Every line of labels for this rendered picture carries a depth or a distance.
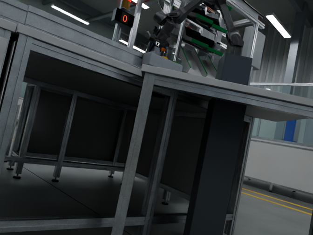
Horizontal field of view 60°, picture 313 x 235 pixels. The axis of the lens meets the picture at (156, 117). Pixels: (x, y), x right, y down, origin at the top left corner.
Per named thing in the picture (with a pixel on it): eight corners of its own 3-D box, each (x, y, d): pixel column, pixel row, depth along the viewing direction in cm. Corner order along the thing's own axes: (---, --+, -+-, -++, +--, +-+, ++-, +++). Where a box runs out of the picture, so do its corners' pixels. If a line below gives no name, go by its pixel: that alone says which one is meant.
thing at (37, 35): (256, 118, 184) (257, 114, 184) (17, 31, 92) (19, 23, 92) (139, 108, 295) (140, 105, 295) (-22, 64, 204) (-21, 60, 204)
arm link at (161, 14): (182, 19, 157) (167, 7, 159) (180, 12, 149) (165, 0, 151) (169, 34, 157) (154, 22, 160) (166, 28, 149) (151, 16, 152)
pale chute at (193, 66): (203, 79, 171) (207, 73, 168) (186, 72, 165) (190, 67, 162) (191, 53, 190) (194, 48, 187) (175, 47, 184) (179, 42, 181)
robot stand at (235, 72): (245, 96, 136) (253, 58, 137) (218, 90, 136) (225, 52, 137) (236, 100, 150) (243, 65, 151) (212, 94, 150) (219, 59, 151)
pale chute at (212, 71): (218, 85, 180) (222, 80, 177) (202, 79, 174) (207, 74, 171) (205, 60, 199) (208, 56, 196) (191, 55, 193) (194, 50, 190)
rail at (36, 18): (189, 92, 155) (193, 73, 155) (23, 30, 100) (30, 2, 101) (183, 92, 159) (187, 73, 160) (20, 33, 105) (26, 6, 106)
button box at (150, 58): (180, 77, 140) (183, 65, 141) (149, 64, 127) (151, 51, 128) (172, 77, 146) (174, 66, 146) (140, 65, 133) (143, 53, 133)
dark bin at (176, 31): (207, 48, 174) (212, 37, 171) (190, 41, 168) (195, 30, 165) (188, 39, 197) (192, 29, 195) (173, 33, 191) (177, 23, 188)
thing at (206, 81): (352, 114, 113) (354, 107, 113) (140, 70, 112) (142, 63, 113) (275, 121, 183) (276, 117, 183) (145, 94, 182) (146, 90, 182)
